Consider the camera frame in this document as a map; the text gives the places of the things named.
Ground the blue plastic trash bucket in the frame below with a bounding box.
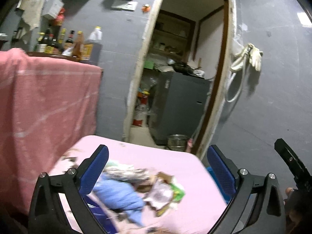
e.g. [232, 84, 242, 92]
[206, 166, 232, 204]

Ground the pink floral tablecloth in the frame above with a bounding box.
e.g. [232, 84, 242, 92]
[48, 135, 226, 233]

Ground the green printed torn wrapper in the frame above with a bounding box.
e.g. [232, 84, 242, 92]
[143, 172, 186, 217]

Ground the stainless steel pot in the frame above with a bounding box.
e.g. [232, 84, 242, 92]
[167, 134, 189, 152]

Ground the red plaid cloth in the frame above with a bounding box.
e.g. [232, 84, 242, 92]
[1, 48, 102, 214]

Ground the white red sack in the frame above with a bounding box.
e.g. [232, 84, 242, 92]
[132, 97, 148, 126]

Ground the grey metal cabinet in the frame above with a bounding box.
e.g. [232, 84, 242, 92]
[148, 72, 211, 145]

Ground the white rubber glove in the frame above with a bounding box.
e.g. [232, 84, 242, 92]
[248, 43, 263, 72]

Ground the amber sauce bottle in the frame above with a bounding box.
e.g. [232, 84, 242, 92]
[72, 31, 84, 60]

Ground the dark soy sauce bottle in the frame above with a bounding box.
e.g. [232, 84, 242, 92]
[64, 30, 75, 50]

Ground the green box on shelf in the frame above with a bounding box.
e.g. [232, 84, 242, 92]
[144, 60, 154, 70]

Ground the beige hanging rag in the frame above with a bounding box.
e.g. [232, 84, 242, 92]
[20, 0, 45, 32]

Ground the white coiled hose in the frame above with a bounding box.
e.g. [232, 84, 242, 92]
[225, 44, 252, 104]

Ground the grey wall box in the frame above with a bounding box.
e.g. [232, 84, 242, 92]
[42, 0, 63, 20]

